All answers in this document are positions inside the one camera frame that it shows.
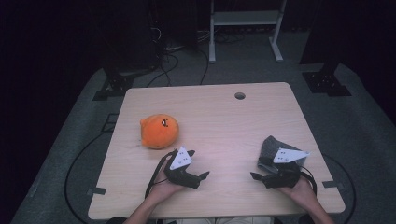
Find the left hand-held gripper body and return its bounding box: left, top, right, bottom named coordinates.
left=163, top=146, right=201, bottom=189

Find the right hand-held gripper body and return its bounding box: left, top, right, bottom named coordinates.
left=262, top=148, right=311, bottom=189

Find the grey fluffy cloth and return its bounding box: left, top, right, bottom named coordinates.
left=257, top=135, right=308, bottom=175

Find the orange plush toy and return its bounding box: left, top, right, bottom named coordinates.
left=139, top=114, right=180, bottom=150

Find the person's left hand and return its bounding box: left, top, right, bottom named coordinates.
left=148, top=172, right=187, bottom=203

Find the person's right hand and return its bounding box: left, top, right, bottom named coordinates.
left=278, top=176, right=318, bottom=210

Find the black tape strip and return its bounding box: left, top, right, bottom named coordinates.
left=321, top=180, right=346, bottom=189
left=87, top=187, right=107, bottom=196

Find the black metal stand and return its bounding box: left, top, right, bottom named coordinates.
left=300, top=0, right=352, bottom=98
left=92, top=62, right=157, bottom=102

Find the black tape square outline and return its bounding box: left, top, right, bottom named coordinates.
left=100, top=113, right=120, bottom=133

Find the white metal stand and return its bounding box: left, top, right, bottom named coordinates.
left=208, top=0, right=288, bottom=64

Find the grey tape strip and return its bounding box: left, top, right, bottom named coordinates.
left=27, top=184, right=39, bottom=199

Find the left hand-held gripper cable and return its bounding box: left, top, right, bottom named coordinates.
left=144, top=148, right=178, bottom=200

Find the hand-held gripper cable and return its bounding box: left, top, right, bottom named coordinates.
left=298, top=166, right=318, bottom=197
left=144, top=148, right=178, bottom=200

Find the right hand-held gripper cable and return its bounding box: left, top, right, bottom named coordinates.
left=298, top=166, right=318, bottom=197

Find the black floor cable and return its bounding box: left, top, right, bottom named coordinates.
left=196, top=48, right=210, bottom=86
left=323, top=153, right=358, bottom=224
left=146, top=50, right=180, bottom=88
left=64, top=132, right=108, bottom=224

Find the bundle of dark cables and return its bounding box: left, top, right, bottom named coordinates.
left=195, top=29, right=247, bottom=45

